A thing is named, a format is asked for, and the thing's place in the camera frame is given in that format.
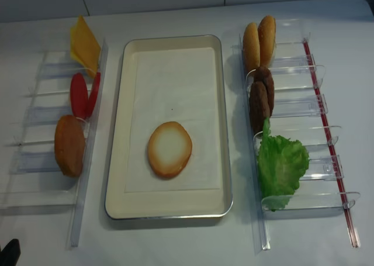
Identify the green lettuce leaf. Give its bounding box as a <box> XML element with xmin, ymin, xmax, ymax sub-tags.
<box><xmin>257</xmin><ymin>118</ymin><xmax>310</xmax><ymax>212</ymax></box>

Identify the front brown meat patty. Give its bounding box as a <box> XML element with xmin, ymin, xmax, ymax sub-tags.
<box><xmin>249</xmin><ymin>81</ymin><xmax>270</xmax><ymax>134</ymax></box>

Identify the brown meat patty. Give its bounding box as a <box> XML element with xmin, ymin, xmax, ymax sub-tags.
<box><xmin>254</xmin><ymin>66</ymin><xmax>274</xmax><ymax>116</ymax></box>
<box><xmin>249</xmin><ymin>81</ymin><xmax>270</xmax><ymax>134</ymax></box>

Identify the rear brown meat patty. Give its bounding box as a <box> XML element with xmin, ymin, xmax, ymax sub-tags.
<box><xmin>254</xmin><ymin>66</ymin><xmax>274</xmax><ymax>116</ymax></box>

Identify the right red tomato slice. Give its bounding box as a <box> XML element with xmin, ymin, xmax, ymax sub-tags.
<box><xmin>85</xmin><ymin>72</ymin><xmax>101</xmax><ymax>118</ymax></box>

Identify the red tomato slice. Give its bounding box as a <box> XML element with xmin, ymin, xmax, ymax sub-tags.
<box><xmin>85</xmin><ymin>72</ymin><xmax>101</xmax><ymax>118</ymax></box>
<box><xmin>70</xmin><ymin>72</ymin><xmax>88</xmax><ymax>119</ymax></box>

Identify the left red tomato slice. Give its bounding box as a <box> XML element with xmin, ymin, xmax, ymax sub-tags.
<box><xmin>70</xmin><ymin>72</ymin><xmax>88</xmax><ymax>119</ymax></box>

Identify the yellow cheese slice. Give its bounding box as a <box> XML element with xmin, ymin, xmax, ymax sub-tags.
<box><xmin>70</xmin><ymin>15</ymin><xmax>101</xmax><ymax>78</ymax></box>

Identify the bun bottom slice on tray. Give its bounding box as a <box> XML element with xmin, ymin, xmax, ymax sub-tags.
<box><xmin>147</xmin><ymin>122</ymin><xmax>192</xmax><ymax>179</ymax></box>

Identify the white paper tray liner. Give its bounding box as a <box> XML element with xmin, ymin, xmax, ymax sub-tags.
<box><xmin>125</xmin><ymin>48</ymin><xmax>221</xmax><ymax>192</ymax></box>

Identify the cream metal tray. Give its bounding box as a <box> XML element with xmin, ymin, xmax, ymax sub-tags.
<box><xmin>105</xmin><ymin>35</ymin><xmax>233</xmax><ymax>220</ymax></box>

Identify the left sesame bun half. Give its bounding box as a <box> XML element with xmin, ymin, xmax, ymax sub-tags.
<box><xmin>243</xmin><ymin>22</ymin><xmax>260</xmax><ymax>72</ymax></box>

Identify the sesame bun half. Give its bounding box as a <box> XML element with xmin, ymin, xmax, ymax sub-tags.
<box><xmin>258</xmin><ymin>15</ymin><xmax>276</xmax><ymax>67</ymax></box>
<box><xmin>243</xmin><ymin>22</ymin><xmax>260</xmax><ymax>72</ymax></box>

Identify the clear acrylic right rack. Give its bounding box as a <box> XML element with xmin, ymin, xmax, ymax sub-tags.
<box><xmin>246</xmin><ymin>19</ymin><xmax>360</xmax><ymax>250</ymax></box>

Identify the clear acrylic rack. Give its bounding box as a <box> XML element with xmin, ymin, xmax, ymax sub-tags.
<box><xmin>246</xmin><ymin>19</ymin><xmax>360</xmax><ymax>250</ymax></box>
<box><xmin>1</xmin><ymin>37</ymin><xmax>99</xmax><ymax>248</ymax></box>

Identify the brown bun in left rack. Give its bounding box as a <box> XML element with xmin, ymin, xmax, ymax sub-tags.
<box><xmin>54</xmin><ymin>115</ymin><xmax>85</xmax><ymax>178</ymax></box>

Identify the right sesame bun half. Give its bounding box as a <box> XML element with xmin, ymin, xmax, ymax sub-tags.
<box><xmin>258</xmin><ymin>15</ymin><xmax>276</xmax><ymax>67</ymax></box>

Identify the clear acrylic left rack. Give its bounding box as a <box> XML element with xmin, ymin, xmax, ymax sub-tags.
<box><xmin>1</xmin><ymin>37</ymin><xmax>99</xmax><ymax>248</ymax></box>

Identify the black object at corner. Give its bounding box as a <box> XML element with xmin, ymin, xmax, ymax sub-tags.
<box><xmin>0</xmin><ymin>239</ymin><xmax>21</xmax><ymax>266</ymax></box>

